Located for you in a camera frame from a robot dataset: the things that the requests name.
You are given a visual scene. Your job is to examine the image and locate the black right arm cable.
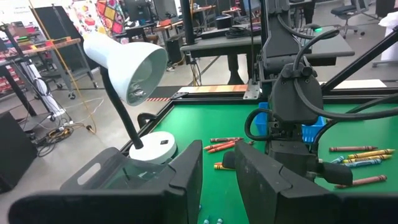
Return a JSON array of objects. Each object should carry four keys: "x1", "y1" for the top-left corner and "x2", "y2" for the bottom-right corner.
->
[{"x1": 244, "y1": 28, "x2": 398, "y2": 147}]

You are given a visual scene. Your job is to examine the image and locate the floor cable bundle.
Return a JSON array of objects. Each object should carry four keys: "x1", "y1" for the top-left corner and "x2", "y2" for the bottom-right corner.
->
[{"x1": 29, "y1": 98, "x2": 105, "y2": 158}]

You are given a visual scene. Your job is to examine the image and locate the white desk lamp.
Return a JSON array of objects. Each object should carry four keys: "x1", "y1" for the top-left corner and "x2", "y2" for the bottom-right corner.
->
[{"x1": 83, "y1": 32, "x2": 177, "y2": 165}]

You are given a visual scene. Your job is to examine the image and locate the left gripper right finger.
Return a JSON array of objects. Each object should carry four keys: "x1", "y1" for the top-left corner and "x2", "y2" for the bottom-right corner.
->
[{"x1": 235, "y1": 141, "x2": 331, "y2": 224}]

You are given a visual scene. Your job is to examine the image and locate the blue plastic basket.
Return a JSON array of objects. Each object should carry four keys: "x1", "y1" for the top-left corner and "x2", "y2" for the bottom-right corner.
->
[{"x1": 254, "y1": 101, "x2": 326, "y2": 144}]

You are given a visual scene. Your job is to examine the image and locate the black rig leg strut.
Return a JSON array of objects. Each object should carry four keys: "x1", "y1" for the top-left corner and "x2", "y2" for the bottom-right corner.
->
[{"x1": 322, "y1": 26, "x2": 398, "y2": 93}]

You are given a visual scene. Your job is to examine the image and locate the black desk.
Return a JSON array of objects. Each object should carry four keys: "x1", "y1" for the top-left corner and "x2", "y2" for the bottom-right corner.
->
[{"x1": 180, "y1": 26, "x2": 355, "y2": 85}]

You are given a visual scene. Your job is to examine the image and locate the black stand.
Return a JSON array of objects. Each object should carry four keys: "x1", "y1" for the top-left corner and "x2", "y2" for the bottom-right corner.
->
[{"x1": 0, "y1": 23, "x2": 38, "y2": 118}]

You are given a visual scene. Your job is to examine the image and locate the black board panel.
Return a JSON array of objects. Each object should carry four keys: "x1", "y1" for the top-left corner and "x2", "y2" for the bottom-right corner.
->
[{"x1": 32, "y1": 5, "x2": 100, "y2": 71}]

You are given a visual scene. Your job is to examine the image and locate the metal shelf cart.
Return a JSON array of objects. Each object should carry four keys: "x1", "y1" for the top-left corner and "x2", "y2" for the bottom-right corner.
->
[{"x1": 0, "y1": 36, "x2": 99, "y2": 100}]

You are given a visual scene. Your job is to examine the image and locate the colourful patterned cloth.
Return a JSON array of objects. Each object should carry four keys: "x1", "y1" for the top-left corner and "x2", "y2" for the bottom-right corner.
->
[{"x1": 63, "y1": 0, "x2": 126, "y2": 40}]

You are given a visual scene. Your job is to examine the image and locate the office chair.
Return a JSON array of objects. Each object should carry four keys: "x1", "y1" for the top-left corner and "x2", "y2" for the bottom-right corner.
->
[{"x1": 330, "y1": 0, "x2": 374, "y2": 39}]

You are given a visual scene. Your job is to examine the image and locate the grey translucent bin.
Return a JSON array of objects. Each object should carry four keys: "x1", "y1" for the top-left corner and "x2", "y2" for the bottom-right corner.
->
[{"x1": 60, "y1": 146, "x2": 175, "y2": 195}]

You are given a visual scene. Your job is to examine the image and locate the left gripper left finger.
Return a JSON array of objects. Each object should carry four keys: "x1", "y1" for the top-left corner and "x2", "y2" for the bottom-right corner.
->
[{"x1": 138, "y1": 139, "x2": 203, "y2": 224}]

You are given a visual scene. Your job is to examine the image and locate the black floor box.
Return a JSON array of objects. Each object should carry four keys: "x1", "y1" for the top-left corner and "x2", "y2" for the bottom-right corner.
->
[{"x1": 0, "y1": 111, "x2": 39, "y2": 194}]

